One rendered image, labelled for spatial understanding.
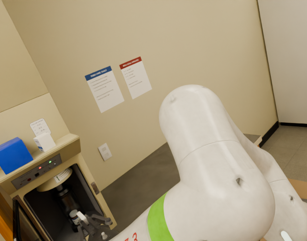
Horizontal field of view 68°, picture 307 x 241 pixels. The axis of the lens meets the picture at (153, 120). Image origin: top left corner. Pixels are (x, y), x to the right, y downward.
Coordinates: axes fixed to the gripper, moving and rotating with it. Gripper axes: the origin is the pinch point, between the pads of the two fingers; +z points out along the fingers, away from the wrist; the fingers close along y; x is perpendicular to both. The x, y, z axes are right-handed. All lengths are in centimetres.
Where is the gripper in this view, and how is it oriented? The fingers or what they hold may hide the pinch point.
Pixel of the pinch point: (82, 218)
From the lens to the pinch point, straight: 101.3
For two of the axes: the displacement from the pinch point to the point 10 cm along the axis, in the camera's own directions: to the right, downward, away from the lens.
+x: 3.3, 8.8, 3.5
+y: -7.0, 4.8, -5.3
